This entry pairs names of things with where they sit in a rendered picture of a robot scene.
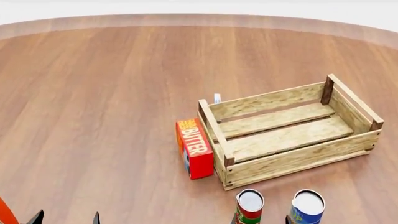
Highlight blue labelled can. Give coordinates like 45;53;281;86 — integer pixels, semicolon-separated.
289;189;325;224

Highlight red green tomato sauce can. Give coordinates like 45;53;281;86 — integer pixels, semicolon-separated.
233;188;265;224

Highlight wooden slatted crate tray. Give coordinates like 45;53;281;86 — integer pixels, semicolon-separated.
198;73;386;192

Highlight red butter box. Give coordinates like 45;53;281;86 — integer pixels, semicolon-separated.
175;117;215;180

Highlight orange curved object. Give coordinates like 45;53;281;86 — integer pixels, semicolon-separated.
0;196;19;224

